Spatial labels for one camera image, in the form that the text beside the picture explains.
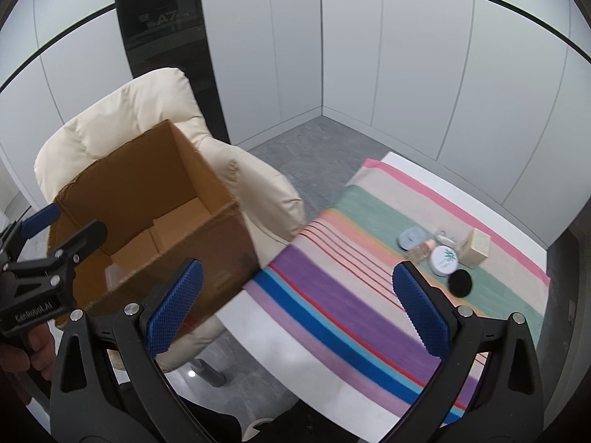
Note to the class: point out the black round puff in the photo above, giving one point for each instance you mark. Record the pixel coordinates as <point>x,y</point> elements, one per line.
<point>461,284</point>

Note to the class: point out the small clear glass item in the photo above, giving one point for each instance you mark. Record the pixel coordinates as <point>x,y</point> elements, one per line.
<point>445,237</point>

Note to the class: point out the wall socket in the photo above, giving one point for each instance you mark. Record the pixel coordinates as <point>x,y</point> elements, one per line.
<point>570,311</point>

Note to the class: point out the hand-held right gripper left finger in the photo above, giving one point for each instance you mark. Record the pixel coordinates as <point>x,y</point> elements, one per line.
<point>173,309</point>

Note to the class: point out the person's left hand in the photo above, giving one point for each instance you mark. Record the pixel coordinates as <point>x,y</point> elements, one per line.
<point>39,353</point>

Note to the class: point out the white table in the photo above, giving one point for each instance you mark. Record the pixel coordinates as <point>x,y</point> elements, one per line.
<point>277,332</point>

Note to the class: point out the grey-blue round tin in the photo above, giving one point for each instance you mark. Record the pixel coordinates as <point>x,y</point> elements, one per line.
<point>412,238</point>

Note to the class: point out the brown cardboard box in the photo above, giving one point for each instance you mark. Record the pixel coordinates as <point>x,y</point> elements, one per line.
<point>138,170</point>

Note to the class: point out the black glass wall panel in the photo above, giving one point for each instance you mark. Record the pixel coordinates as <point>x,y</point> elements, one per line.
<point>161,32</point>

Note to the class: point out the white round tin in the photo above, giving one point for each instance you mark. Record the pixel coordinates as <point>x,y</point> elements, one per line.
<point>444,260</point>

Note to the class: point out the cream padded chair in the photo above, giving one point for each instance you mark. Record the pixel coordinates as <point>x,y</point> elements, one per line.
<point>138,101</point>

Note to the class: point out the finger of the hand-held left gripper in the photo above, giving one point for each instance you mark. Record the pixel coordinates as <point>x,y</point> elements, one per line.
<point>41,219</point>
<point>81,240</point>

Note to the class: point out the beige wooden cube box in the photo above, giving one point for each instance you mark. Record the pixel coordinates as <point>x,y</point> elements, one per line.
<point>475,247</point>

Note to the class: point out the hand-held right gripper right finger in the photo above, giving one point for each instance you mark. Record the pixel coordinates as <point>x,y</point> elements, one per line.
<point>422,314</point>

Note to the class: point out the striped colourful cloth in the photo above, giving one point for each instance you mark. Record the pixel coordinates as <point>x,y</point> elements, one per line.
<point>351,281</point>

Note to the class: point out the small clear bottle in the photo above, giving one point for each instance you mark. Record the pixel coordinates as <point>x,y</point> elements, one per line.
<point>421,251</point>

